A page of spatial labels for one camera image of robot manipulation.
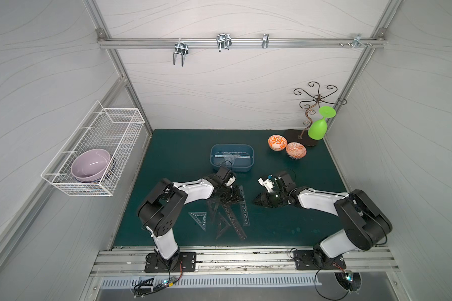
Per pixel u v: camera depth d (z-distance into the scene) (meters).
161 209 0.46
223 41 0.76
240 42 0.80
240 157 1.07
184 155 1.02
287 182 0.73
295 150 1.09
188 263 0.74
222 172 0.75
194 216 0.86
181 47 0.78
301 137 1.15
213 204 0.88
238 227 0.83
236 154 1.08
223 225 0.84
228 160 1.04
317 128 0.89
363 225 0.45
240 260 0.75
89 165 0.61
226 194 0.78
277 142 1.12
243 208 0.88
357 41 0.76
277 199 0.77
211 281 0.70
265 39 0.72
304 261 0.73
